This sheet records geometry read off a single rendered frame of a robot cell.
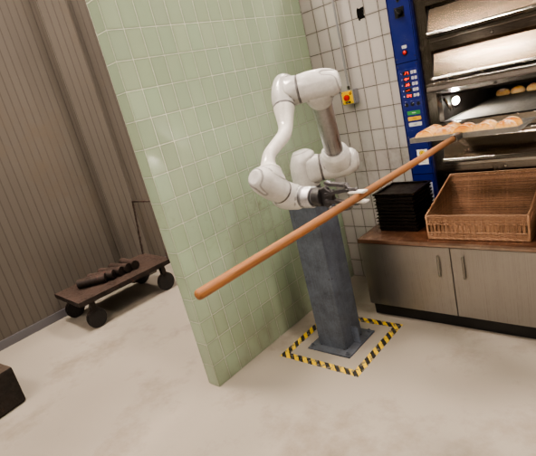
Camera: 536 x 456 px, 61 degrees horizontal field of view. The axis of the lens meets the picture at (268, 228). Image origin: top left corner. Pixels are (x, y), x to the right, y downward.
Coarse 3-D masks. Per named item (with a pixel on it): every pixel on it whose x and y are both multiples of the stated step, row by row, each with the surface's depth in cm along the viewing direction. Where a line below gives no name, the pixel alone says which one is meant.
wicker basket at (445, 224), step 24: (528, 168) 268; (456, 192) 297; (480, 192) 287; (504, 192) 278; (528, 192) 270; (432, 216) 268; (456, 216) 258; (480, 216) 250; (504, 216) 242; (528, 216) 234; (480, 240) 254; (504, 240) 246; (528, 240) 238
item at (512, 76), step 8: (512, 72) 245; (520, 72) 243; (528, 72) 241; (472, 80) 260; (480, 80) 257; (488, 80) 254; (496, 80) 254; (504, 80) 257; (512, 80) 259; (432, 88) 276; (440, 88) 273; (448, 88) 270; (456, 88) 272; (464, 88) 275; (472, 88) 278
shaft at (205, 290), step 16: (448, 144) 223; (416, 160) 199; (384, 176) 182; (368, 192) 171; (336, 208) 157; (304, 224) 147; (320, 224) 150; (288, 240) 139; (256, 256) 130; (224, 272) 123; (240, 272) 125; (208, 288) 117
